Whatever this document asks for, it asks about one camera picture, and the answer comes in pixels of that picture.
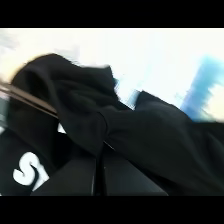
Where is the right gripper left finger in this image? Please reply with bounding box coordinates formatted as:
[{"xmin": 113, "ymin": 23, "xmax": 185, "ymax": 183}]
[{"xmin": 30, "ymin": 155, "xmax": 98, "ymax": 197}]

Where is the silver clothes hanger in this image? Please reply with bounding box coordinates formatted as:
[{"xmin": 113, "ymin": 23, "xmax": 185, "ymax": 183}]
[{"xmin": 0, "ymin": 81, "xmax": 60, "ymax": 118}]

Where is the black printed T-shirt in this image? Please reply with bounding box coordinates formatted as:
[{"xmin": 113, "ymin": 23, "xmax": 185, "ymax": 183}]
[{"xmin": 0, "ymin": 53, "xmax": 224, "ymax": 197}]

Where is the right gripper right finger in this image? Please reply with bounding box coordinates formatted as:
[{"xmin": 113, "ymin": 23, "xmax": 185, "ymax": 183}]
[{"xmin": 101, "ymin": 149, "xmax": 169, "ymax": 197}]

